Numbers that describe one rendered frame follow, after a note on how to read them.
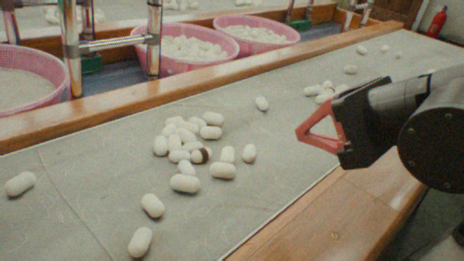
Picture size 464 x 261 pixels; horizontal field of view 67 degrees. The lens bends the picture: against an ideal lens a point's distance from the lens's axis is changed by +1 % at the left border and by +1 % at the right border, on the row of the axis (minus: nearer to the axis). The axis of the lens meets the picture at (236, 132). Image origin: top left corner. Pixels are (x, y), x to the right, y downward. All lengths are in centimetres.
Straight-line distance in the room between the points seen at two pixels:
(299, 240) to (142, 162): 24
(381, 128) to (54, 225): 35
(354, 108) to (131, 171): 31
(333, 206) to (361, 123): 17
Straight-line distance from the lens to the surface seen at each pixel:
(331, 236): 43
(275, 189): 50
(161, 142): 51
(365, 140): 32
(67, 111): 58
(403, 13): 540
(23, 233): 44
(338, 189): 50
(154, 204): 42
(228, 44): 95
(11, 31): 81
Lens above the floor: 106
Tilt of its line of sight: 33 degrees down
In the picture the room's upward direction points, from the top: 11 degrees clockwise
